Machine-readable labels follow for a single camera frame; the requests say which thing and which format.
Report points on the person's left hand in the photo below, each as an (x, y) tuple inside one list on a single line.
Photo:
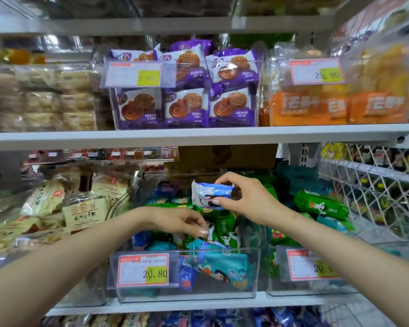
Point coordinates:
[(175, 221)]

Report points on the person's right hand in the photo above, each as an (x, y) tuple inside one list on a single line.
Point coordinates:
[(255, 200)]

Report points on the person's left fingers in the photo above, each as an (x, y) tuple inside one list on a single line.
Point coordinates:
[(194, 226)]

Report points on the person's right thumb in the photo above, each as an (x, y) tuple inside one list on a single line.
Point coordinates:
[(225, 202)]

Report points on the blue white snack packet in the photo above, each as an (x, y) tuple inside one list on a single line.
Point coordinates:
[(208, 195)]

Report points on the person's right forearm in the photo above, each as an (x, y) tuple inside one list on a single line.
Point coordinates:
[(354, 269)]

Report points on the person's left forearm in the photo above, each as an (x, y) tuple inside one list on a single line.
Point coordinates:
[(64, 262)]

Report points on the brown cardboard box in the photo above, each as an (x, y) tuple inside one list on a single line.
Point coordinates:
[(225, 156)]

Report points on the heap of teal snack bags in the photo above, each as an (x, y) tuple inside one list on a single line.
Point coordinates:
[(221, 265)]

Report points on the red yellow price tag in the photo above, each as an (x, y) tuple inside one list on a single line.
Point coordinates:
[(133, 74), (305, 265), (315, 71), (143, 270)]

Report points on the clear plastic display bin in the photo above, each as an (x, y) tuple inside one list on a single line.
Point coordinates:
[(191, 296), (279, 64), (266, 98), (283, 289)]

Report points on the white metal shelf board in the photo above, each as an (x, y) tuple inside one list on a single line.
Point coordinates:
[(156, 25), (191, 136), (191, 304)]

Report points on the pile of green snack packs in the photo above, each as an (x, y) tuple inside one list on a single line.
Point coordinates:
[(317, 204)]

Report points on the row of blue wrapped snacks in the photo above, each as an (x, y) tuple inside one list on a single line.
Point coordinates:
[(191, 318)]

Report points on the pile of purple cookie packets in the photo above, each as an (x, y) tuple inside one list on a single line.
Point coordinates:
[(187, 105)]

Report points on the pile of cream labelled bags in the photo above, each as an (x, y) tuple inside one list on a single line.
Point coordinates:
[(81, 207)]

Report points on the row of small red labels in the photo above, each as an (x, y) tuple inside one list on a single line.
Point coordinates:
[(99, 153)]

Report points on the pile of orange packets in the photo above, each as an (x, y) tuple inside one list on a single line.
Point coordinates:
[(327, 108)]

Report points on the pile of beige cracker packs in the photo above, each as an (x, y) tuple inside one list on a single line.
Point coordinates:
[(44, 98)]

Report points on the pile of yellow pastry bags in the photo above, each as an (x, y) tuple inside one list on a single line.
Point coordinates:
[(385, 68)]

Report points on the white shelf bracket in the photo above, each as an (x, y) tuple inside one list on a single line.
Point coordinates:
[(303, 154)]

